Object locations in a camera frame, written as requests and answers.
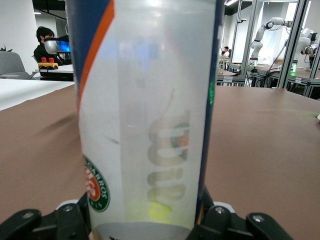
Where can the distant seated person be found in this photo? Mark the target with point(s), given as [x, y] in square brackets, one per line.
[226, 53]

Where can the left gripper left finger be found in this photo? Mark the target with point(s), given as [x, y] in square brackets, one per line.
[70, 220]

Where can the grey chair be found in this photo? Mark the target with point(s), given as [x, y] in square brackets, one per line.
[12, 63]

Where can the clear tennis ball can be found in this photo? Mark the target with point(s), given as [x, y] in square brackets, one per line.
[140, 87]

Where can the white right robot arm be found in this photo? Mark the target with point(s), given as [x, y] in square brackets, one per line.
[318, 120]

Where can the green plant leaves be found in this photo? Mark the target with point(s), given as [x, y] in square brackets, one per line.
[3, 48]

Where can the brown table cover mat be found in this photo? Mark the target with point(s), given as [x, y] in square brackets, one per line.
[262, 150]

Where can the aluminium cell frame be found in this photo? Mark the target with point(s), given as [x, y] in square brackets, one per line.
[291, 50]

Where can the seated person black hair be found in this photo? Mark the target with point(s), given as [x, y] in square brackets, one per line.
[41, 53]

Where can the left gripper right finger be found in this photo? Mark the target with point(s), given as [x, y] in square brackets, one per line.
[220, 225]

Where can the plain yellow tennis ball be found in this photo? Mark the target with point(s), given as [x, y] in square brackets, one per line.
[160, 212]

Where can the yellow box red buttons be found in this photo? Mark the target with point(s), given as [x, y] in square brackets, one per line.
[48, 65]

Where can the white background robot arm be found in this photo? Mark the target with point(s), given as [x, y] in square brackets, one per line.
[303, 41]
[260, 32]

